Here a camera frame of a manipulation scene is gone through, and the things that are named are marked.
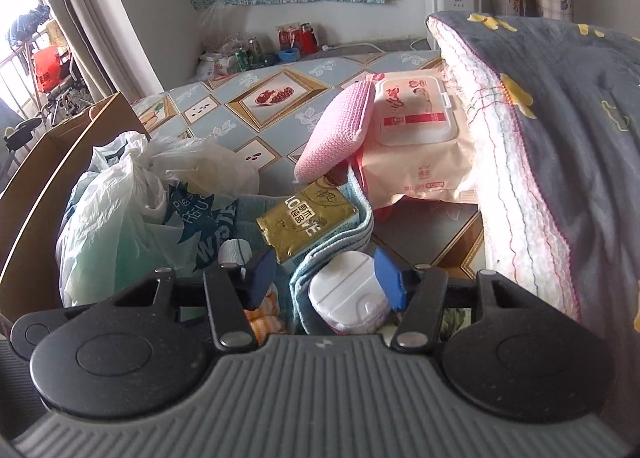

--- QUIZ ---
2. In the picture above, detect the red box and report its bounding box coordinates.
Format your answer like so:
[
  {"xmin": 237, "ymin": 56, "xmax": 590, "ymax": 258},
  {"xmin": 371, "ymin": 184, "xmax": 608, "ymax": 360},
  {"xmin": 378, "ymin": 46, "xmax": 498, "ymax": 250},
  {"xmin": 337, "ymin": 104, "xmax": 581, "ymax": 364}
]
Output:
[{"xmin": 277, "ymin": 22, "xmax": 300, "ymax": 50}]

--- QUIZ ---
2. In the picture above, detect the white green plastic bag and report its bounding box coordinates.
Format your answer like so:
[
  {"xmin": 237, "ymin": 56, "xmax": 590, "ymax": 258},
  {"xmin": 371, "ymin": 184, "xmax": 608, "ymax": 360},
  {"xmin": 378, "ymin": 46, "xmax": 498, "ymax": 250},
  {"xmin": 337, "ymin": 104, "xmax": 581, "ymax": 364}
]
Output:
[{"xmin": 55, "ymin": 132, "xmax": 259, "ymax": 306}]

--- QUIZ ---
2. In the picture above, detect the white wipes canister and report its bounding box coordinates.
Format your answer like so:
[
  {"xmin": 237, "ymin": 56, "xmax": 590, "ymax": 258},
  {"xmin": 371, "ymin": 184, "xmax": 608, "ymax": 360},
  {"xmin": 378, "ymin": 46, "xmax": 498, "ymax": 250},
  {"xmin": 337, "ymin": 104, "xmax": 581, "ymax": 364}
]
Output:
[{"xmin": 308, "ymin": 251, "xmax": 390, "ymax": 334}]

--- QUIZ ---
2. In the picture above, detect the green white scrunchie cloth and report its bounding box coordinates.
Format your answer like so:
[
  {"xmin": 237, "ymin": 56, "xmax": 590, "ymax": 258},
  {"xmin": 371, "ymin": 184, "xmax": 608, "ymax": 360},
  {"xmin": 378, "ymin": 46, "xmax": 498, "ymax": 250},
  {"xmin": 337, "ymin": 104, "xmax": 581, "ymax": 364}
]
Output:
[{"xmin": 439, "ymin": 308, "xmax": 472, "ymax": 342}]

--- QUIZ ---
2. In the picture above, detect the white water dispenser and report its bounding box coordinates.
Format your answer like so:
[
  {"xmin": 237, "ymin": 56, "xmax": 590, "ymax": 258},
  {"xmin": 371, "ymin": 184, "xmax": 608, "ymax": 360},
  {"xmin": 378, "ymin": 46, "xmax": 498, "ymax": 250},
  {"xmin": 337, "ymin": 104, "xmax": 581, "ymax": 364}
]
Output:
[{"xmin": 423, "ymin": 0, "xmax": 484, "ymax": 38}]

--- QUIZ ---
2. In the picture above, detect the red crate outside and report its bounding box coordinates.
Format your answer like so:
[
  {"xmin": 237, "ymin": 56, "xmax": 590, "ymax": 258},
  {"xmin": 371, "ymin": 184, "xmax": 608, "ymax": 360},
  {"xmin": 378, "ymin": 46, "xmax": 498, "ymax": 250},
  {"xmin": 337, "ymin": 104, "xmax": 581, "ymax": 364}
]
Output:
[{"xmin": 32, "ymin": 45, "xmax": 63, "ymax": 94}]

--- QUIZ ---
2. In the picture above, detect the grey curtain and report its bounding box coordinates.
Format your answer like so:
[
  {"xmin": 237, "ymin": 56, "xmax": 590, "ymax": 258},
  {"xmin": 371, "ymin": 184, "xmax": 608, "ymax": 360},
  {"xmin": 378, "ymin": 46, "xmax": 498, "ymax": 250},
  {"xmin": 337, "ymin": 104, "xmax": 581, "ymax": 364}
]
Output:
[{"xmin": 45, "ymin": 0, "xmax": 162, "ymax": 101}]

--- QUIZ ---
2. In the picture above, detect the grey quilted blanket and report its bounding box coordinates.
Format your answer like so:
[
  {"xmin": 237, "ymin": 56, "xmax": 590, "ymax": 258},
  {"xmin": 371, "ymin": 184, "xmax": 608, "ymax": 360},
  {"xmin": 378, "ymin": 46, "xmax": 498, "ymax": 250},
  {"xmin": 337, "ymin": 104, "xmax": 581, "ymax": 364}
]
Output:
[{"xmin": 426, "ymin": 11, "xmax": 639, "ymax": 441}]

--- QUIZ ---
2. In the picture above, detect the red thermos bottle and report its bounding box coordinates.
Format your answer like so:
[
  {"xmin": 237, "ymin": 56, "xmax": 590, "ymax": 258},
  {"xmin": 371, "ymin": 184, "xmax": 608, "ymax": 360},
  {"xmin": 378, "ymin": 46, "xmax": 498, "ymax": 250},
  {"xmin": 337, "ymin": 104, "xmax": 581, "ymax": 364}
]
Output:
[{"xmin": 299, "ymin": 23, "xmax": 319, "ymax": 56}]

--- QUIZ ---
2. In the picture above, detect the brown cardboard box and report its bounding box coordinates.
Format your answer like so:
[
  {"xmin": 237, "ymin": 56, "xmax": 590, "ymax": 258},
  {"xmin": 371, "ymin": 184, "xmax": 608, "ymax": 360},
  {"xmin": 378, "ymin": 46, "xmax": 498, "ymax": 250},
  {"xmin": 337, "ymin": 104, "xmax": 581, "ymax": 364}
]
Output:
[{"xmin": 0, "ymin": 94, "xmax": 145, "ymax": 323}]

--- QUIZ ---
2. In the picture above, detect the pink soft sponge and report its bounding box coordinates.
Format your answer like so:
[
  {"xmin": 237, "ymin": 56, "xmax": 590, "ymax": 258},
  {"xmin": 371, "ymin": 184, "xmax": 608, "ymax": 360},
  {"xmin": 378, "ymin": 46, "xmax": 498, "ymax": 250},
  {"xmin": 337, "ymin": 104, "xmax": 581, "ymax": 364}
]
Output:
[{"xmin": 294, "ymin": 74, "xmax": 384, "ymax": 184}]

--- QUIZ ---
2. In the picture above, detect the green can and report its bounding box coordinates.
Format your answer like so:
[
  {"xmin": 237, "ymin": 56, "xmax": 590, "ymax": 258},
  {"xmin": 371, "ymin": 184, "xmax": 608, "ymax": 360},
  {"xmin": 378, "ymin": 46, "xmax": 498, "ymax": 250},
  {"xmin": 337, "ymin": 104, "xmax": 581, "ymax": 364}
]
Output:
[{"xmin": 234, "ymin": 49, "xmax": 250, "ymax": 72}]

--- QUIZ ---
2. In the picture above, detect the gold tissue pack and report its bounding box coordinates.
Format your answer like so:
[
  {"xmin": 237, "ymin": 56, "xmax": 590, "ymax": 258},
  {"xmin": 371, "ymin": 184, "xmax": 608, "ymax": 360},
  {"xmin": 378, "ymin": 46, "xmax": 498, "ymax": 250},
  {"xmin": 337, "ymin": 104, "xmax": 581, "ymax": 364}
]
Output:
[{"xmin": 256, "ymin": 176, "xmax": 359, "ymax": 267}]

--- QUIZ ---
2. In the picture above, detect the blue bowl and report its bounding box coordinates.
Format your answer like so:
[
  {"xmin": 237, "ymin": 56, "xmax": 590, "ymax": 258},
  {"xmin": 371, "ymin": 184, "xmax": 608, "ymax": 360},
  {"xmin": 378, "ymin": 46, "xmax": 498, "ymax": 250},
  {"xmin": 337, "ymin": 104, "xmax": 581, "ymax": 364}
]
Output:
[{"xmin": 277, "ymin": 47, "xmax": 300, "ymax": 63}]

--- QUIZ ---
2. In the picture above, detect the peach wet wipes pack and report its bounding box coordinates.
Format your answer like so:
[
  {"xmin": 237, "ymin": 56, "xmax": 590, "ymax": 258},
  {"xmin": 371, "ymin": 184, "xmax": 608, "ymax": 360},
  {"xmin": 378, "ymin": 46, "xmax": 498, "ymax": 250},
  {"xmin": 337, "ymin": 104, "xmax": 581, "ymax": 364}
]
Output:
[{"xmin": 356, "ymin": 68, "xmax": 477, "ymax": 209}]

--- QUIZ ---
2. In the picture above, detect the blue striped towel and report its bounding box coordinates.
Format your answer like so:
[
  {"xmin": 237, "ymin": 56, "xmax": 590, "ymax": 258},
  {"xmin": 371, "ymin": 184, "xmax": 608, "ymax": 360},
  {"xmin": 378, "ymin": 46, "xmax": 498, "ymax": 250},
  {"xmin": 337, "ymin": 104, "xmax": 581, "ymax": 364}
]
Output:
[{"xmin": 230, "ymin": 166, "xmax": 373, "ymax": 335}]

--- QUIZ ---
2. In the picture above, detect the white power cable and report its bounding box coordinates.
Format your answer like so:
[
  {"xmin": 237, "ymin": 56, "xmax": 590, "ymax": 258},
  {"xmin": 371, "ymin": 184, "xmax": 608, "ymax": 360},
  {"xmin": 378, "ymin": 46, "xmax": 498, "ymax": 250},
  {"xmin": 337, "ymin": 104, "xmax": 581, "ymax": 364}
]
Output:
[{"xmin": 321, "ymin": 36, "xmax": 432, "ymax": 54}]

